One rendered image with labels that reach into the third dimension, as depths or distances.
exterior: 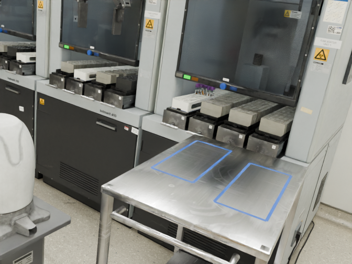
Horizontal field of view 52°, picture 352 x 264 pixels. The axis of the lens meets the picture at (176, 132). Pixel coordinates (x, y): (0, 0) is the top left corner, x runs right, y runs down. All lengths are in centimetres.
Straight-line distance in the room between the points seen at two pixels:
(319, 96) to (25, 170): 114
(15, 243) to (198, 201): 46
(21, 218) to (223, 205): 51
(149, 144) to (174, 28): 61
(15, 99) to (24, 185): 175
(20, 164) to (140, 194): 30
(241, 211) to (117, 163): 123
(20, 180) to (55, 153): 151
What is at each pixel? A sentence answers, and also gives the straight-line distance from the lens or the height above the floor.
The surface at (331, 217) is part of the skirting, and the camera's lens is 293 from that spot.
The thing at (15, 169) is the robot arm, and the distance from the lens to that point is 93.
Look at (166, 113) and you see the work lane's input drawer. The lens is 179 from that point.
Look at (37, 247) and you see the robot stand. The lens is 108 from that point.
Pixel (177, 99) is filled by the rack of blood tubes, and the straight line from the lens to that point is 179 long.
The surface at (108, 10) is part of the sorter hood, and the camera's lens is 209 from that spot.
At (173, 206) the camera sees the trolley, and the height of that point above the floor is 82.
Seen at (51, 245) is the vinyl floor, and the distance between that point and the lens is 213.
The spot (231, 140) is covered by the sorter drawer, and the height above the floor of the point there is 76.
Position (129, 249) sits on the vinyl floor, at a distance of 211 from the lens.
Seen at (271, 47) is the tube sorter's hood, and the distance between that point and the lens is 161.
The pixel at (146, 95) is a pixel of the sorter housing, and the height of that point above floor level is 83.
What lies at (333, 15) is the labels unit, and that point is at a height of 134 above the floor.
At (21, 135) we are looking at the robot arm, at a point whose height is 94.
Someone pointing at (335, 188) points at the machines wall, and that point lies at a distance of 286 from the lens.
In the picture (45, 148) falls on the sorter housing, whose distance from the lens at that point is 252.
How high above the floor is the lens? 128
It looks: 18 degrees down
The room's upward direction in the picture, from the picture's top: 8 degrees clockwise
